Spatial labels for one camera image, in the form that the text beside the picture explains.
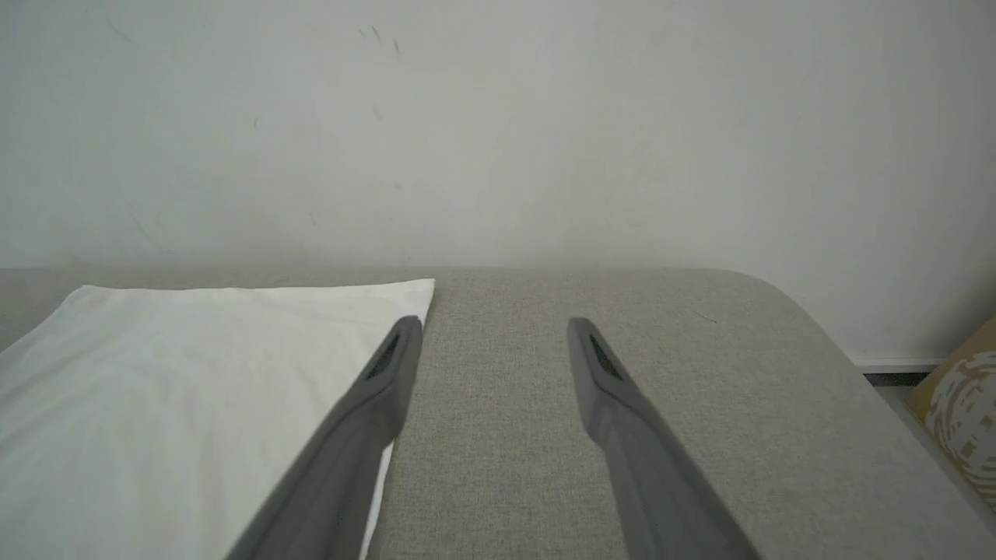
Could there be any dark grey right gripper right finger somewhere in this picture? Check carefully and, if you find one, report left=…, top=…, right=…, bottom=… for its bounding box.
left=566, top=317, right=760, bottom=560

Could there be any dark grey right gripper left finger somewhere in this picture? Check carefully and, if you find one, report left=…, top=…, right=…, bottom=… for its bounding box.
left=226, top=315, right=423, bottom=560

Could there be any white and blue garment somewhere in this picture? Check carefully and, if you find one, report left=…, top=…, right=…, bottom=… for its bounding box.
left=0, top=278, right=436, bottom=560

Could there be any yellow and white patterned box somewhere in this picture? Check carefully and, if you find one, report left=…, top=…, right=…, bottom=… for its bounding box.
left=906, top=315, right=996, bottom=510

